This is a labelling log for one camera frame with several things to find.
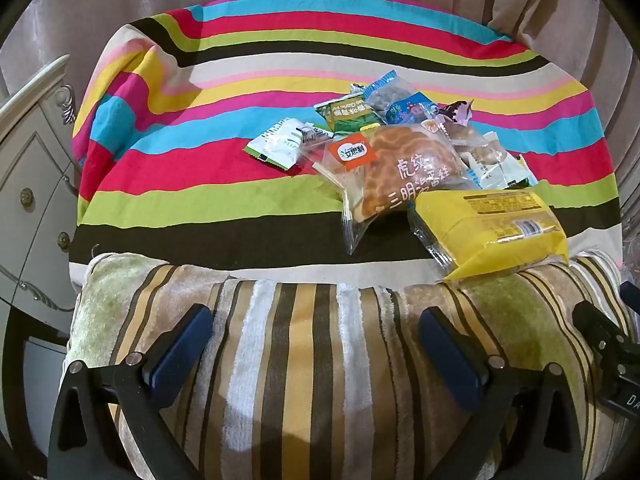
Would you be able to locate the yellow cake package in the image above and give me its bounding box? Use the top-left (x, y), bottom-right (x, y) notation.
top-left (408, 190), bottom-right (568, 282)

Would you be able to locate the white cookie packet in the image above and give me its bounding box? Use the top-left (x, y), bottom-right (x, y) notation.
top-left (460, 131), bottom-right (538, 191)

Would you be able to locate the tiger-pattern sandwich cake pack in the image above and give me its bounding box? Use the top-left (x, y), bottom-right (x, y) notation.
top-left (303, 124), bottom-right (476, 255)

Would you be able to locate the white green snack packet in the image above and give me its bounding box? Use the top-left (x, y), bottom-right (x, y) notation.
top-left (243, 117), bottom-right (334, 171)

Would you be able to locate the green pea snack bag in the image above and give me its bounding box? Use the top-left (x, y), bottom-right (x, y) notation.
top-left (314, 92), bottom-right (384, 136)

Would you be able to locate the white ornate cabinet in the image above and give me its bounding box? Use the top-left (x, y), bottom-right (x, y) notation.
top-left (0, 54), bottom-right (84, 441)

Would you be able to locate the colourful striped table cloth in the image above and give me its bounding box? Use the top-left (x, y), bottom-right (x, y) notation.
top-left (68, 0), bottom-right (623, 283)

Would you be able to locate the pink purple snack wrapper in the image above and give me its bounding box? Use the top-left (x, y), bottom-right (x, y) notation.
top-left (436, 101), bottom-right (473, 127)

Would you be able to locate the blue clear snack bag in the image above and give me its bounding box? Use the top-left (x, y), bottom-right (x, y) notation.
top-left (362, 70), bottom-right (438, 125)

